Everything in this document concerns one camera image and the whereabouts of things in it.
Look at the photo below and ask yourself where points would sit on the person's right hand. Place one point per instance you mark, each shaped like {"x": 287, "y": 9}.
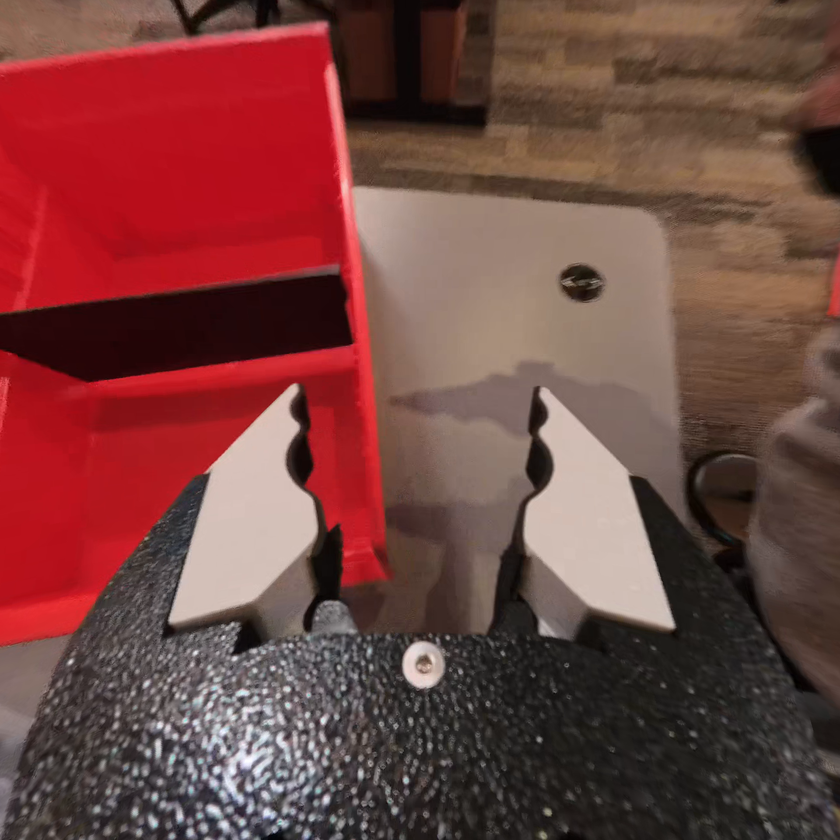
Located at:
{"x": 823, "y": 98}

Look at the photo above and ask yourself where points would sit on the white plate with screw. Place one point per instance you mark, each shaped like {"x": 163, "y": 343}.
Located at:
{"x": 472, "y": 295}

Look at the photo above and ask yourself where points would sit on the brown cabinet black frame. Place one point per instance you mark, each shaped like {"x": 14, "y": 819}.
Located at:
{"x": 367, "y": 52}

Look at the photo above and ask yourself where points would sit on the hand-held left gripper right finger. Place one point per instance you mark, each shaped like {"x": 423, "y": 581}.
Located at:
{"x": 590, "y": 525}

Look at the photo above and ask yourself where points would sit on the red plastic bin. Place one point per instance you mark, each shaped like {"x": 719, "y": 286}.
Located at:
{"x": 164, "y": 164}

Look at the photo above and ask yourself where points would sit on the person's grey hoodie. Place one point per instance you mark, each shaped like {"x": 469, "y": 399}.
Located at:
{"x": 800, "y": 525}

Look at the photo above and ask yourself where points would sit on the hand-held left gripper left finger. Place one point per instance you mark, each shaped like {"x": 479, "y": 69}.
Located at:
{"x": 249, "y": 525}

